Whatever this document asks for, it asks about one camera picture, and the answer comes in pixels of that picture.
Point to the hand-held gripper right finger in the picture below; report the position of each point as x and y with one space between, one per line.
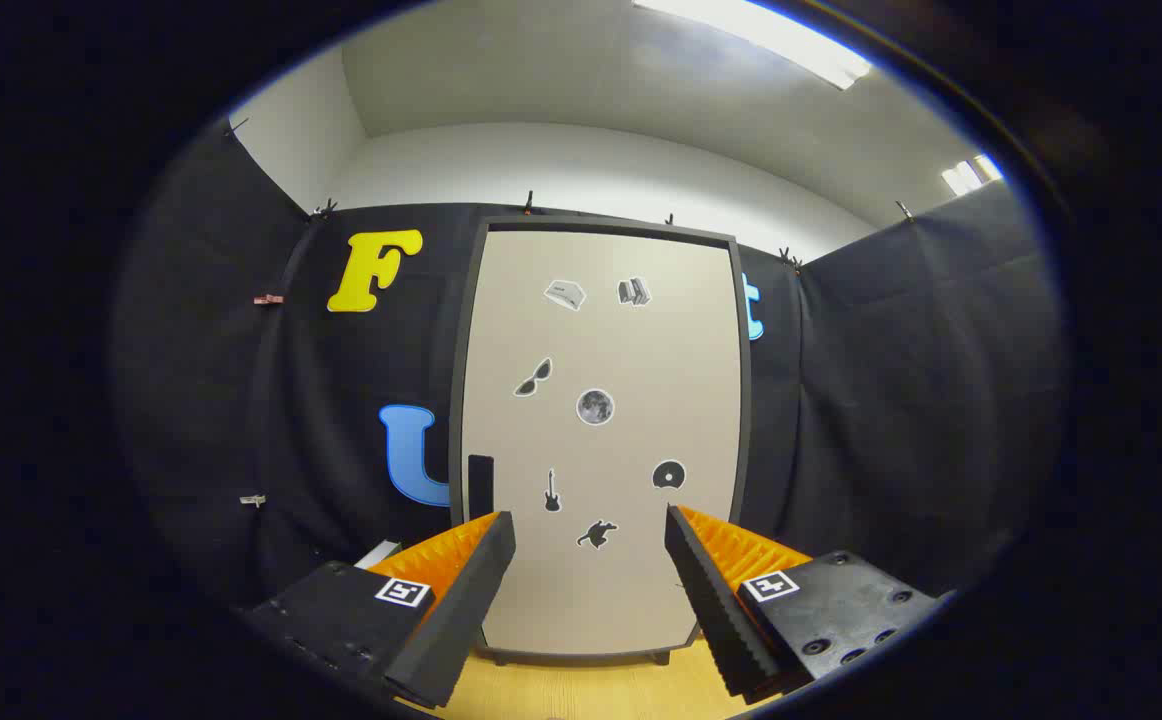
716 620

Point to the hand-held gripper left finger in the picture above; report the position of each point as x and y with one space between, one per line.
461 620

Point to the pale green book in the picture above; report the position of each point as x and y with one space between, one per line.
379 553

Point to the black backdrop cloth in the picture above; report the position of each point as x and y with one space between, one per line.
891 400

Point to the grey cabinet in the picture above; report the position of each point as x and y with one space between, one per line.
601 225

